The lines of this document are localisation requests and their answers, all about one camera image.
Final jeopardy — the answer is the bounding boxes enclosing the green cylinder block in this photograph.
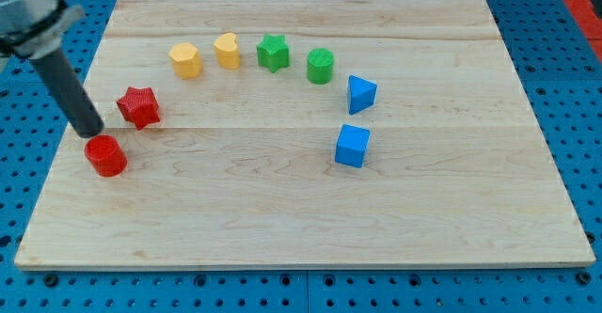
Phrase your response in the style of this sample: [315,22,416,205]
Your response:
[307,48,334,85]

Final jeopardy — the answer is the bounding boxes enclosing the blue cube block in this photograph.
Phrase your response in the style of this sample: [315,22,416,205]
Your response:
[335,124,371,168]

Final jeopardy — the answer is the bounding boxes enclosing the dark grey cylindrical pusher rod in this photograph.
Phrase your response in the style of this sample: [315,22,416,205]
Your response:
[29,48,104,138]

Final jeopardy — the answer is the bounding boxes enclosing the green star block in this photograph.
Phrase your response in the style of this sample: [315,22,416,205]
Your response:
[256,34,290,73]

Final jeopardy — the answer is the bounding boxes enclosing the yellow heart block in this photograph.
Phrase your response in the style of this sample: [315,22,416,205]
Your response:
[214,32,241,70]

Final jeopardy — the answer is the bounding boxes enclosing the wooden board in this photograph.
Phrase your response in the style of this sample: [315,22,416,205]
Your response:
[14,0,595,271]

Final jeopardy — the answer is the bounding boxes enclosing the blue triangle block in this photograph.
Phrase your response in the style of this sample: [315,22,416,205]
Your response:
[346,75,377,115]

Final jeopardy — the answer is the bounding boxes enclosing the red star block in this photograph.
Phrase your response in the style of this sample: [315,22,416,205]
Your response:
[116,86,161,130]

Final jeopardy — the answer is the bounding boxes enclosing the red cylinder block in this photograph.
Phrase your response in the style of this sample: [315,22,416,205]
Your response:
[84,134,128,178]

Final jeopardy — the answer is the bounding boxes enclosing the yellow hexagon block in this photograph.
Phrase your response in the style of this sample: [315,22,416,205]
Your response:
[168,42,204,80]

